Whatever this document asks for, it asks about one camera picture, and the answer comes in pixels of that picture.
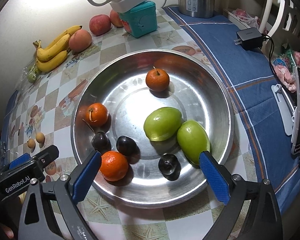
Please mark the brown longan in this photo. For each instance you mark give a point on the brown longan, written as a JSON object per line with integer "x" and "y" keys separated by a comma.
{"x": 31, "y": 143}
{"x": 40, "y": 137}

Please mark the brown longan upper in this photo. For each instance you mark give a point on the brown longan upper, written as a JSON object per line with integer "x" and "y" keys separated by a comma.
{"x": 40, "y": 137}

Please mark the dark cherry with stem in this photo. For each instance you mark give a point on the dark cherry with stem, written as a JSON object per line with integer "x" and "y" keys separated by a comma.
{"x": 100, "y": 141}

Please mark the yellow banana top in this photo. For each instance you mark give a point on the yellow banana top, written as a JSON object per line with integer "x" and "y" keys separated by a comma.
{"x": 71, "y": 30}

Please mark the person's left hand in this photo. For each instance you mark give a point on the person's left hand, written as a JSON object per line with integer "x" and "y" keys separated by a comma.
{"x": 9, "y": 233}

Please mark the dark plum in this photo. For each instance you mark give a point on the dark plum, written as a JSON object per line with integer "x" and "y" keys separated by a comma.
{"x": 126, "y": 145}
{"x": 168, "y": 164}

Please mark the white plastic chair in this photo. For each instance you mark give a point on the white plastic chair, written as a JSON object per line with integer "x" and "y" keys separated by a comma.
{"x": 281, "y": 18}

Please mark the yellow banana middle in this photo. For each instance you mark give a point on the yellow banana middle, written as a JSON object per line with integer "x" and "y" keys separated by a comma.
{"x": 47, "y": 54}

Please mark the patterned plastic tablecloth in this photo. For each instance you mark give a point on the patterned plastic tablecloth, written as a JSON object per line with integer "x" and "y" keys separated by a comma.
{"x": 47, "y": 107}

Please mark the pink snack bag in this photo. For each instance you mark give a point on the pink snack bag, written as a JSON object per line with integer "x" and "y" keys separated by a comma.
{"x": 283, "y": 67}

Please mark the yellow banana bottom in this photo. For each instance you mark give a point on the yellow banana bottom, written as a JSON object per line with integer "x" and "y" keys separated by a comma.
{"x": 53, "y": 63}

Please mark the brown longan lower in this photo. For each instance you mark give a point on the brown longan lower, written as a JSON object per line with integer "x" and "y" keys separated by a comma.
{"x": 31, "y": 143}

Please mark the orange tangerine small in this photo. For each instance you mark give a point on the orange tangerine small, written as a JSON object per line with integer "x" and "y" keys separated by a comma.
{"x": 114, "y": 166}

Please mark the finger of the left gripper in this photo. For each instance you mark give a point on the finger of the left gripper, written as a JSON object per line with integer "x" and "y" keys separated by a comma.
{"x": 42, "y": 159}
{"x": 20, "y": 160}

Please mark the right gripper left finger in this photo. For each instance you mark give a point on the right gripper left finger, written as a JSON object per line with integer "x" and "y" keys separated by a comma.
{"x": 37, "y": 220}

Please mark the teal plastic box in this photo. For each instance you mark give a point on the teal plastic box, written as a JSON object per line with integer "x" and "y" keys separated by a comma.
{"x": 140, "y": 20}

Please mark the large steel basin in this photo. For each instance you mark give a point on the large steel basin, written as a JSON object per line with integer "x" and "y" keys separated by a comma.
{"x": 167, "y": 104}

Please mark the yellow banana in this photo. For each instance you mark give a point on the yellow banana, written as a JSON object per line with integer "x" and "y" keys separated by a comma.
{"x": 71, "y": 30}
{"x": 47, "y": 54}
{"x": 53, "y": 63}

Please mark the peach-coloured apple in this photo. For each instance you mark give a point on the peach-coloured apple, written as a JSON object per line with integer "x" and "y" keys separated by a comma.
{"x": 80, "y": 41}

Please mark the red apple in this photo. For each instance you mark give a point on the red apple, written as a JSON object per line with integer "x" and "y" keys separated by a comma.
{"x": 115, "y": 19}
{"x": 100, "y": 24}

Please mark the pink plastic bag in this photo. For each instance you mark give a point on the pink plastic bag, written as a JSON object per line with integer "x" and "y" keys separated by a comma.
{"x": 243, "y": 20}

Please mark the bag of green fruit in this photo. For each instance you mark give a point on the bag of green fruit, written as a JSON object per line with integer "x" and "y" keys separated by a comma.
{"x": 29, "y": 75}

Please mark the orange tangerine with stem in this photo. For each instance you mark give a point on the orange tangerine with stem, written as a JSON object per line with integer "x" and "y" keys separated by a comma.
{"x": 96, "y": 115}

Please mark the red apple middle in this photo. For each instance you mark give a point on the red apple middle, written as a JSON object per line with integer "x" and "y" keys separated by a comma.
{"x": 100, "y": 24}

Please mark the white phone stand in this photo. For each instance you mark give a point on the white phone stand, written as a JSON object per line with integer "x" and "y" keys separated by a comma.
{"x": 286, "y": 108}

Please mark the blue checked cloth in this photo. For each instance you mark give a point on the blue checked cloth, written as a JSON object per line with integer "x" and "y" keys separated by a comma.
{"x": 248, "y": 78}

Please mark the black power adapter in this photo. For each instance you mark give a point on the black power adapter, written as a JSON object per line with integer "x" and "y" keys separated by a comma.
{"x": 249, "y": 38}

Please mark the red apple right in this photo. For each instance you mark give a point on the red apple right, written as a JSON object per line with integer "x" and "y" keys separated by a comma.
{"x": 115, "y": 19}

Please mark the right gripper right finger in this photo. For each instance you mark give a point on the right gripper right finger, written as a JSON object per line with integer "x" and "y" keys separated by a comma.
{"x": 263, "y": 219}

